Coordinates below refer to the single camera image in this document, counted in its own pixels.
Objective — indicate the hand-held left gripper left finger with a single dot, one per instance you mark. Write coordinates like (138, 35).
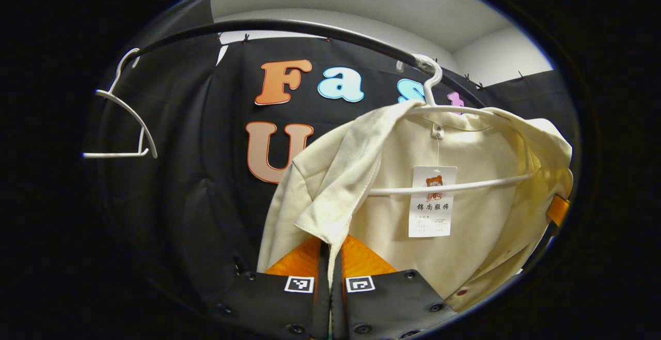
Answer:
(279, 298)

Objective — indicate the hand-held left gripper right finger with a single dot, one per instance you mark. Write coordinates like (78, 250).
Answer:
(387, 298)

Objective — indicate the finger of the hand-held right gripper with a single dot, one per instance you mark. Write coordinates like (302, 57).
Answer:
(559, 210)

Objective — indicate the cream shirt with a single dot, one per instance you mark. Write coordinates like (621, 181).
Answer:
(480, 226)

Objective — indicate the white plastic hanger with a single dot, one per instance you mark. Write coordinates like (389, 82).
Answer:
(113, 154)
(485, 182)

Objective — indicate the white paper hang tag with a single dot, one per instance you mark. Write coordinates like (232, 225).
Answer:
(433, 216)

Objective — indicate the black backdrop cloth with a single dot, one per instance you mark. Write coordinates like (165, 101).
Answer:
(196, 174)

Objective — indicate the row of black clips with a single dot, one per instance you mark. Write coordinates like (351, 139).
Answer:
(246, 37)

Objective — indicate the black clothes rail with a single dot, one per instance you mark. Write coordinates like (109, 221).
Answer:
(289, 24)

